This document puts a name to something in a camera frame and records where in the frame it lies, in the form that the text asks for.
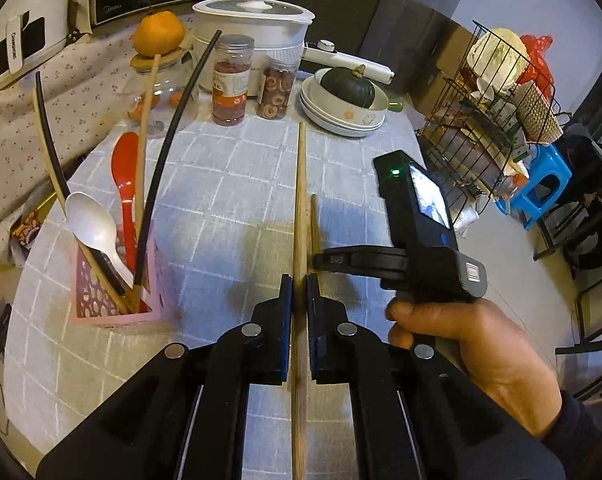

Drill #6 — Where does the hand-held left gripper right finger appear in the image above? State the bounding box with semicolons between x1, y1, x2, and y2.
306;276;566;480

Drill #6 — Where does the red plastic spoon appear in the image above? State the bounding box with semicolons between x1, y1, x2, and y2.
112;131;140;271

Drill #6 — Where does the yellow cardboard box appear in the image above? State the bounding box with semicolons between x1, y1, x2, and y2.
8;195;56;261

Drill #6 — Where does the grey refrigerator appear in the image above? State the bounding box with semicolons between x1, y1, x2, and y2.
261;0;466;106

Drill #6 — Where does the napa cabbage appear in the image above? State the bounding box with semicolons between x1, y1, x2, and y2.
468;27;529;91

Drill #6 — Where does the red plastic bag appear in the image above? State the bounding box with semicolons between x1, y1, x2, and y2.
521;34;554;86

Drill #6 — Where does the cream bowl with green handle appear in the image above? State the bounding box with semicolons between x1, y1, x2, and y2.
313;67;404;123

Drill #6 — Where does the woven basket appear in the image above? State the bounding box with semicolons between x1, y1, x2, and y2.
513;82;564;146

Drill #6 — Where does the person's right hand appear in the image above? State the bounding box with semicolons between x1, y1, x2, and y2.
386;299;564;442

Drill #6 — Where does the dark green squash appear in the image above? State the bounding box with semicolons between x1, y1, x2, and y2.
320;64;379;110

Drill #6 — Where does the red spice jar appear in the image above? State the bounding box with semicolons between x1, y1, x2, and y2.
212;35;256;127

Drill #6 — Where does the blue plastic stool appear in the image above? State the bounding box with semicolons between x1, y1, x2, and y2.
498;142;574;231

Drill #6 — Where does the white electric cooking pot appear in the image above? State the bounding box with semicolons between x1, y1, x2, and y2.
192;0;396;98

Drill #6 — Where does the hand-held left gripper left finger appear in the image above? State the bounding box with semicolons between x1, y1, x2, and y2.
36;274;296;480

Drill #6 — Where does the black wire rack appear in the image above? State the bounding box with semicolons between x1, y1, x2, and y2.
416;20;564;216

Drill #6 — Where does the white deep plate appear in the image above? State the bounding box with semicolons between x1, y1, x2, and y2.
300;85;386;138

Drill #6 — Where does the white plastic spoon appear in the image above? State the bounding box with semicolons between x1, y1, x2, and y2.
65;192;134;288

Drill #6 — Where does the floral tablecloth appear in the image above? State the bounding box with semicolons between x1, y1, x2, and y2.
0;5;202;263

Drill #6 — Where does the glass jar with wooden lid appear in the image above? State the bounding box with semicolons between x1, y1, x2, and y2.
126;47;202;138

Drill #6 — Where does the pink perforated utensil basket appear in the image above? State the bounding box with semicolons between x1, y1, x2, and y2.
70;232;176;328

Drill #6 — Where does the white air fryer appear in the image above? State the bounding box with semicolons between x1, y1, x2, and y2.
0;0;76;91

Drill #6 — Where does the orange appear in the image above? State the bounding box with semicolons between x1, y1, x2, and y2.
132;10;186;57

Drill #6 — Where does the stack of white bowls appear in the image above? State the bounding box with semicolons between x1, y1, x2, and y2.
301;76;386;131

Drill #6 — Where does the dark cloth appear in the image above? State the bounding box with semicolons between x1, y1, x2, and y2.
556;125;602;271

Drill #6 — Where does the black metal chair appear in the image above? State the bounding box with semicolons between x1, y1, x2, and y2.
533;200;602;403

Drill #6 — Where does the dried slices jar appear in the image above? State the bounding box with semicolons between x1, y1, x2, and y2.
255;52;300;121

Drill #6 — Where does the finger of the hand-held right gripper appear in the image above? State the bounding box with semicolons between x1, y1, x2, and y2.
313;245;409;281

